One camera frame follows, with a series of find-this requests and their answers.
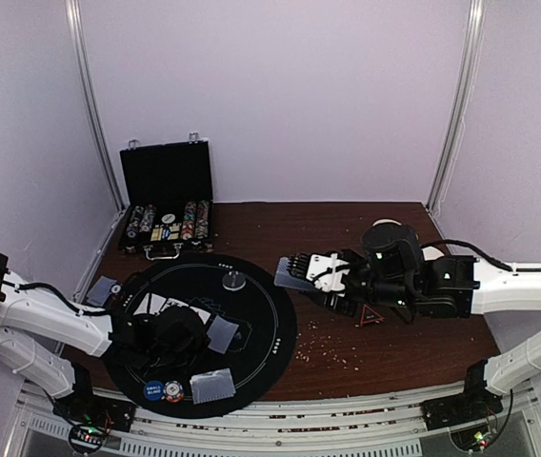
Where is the white floral ceramic mug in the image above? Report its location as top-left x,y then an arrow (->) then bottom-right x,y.
372,218 -> 401,227

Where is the black poker chip case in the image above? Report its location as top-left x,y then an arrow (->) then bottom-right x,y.
118,139 -> 213,261

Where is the queen face-up playing card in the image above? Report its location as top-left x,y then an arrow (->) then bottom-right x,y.
162,298 -> 189,309

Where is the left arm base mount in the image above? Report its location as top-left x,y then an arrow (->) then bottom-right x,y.
49,393 -> 136,433

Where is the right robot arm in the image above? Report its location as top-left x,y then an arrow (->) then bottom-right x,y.
274,219 -> 541,421

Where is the red triangle all-in marker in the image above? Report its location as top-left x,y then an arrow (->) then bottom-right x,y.
359,305 -> 384,327

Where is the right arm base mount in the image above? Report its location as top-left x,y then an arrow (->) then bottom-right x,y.
421,393 -> 503,431

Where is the ace face-up playing card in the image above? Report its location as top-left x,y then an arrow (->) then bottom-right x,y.
133,292 -> 167,315

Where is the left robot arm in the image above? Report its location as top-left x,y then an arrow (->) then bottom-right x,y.
0,253 -> 209,423

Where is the red poker chip stack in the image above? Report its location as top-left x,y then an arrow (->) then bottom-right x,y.
164,380 -> 184,403

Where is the grey ridged card holder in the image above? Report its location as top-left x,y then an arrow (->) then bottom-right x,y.
273,257 -> 312,291

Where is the orange white small bowl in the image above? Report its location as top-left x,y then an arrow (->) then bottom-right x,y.
422,246 -> 445,262

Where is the black round poker mat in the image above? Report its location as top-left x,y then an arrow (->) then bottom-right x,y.
104,253 -> 297,419

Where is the right aluminium frame post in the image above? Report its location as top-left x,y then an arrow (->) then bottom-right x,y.
426,0 -> 487,218

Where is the white dealer button in case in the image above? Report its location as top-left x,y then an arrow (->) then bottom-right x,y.
161,213 -> 176,224

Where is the blue small blind button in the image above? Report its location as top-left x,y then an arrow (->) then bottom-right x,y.
143,380 -> 165,402

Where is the red diamonds face-up card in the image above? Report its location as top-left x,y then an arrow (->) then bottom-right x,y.
190,307 -> 212,325

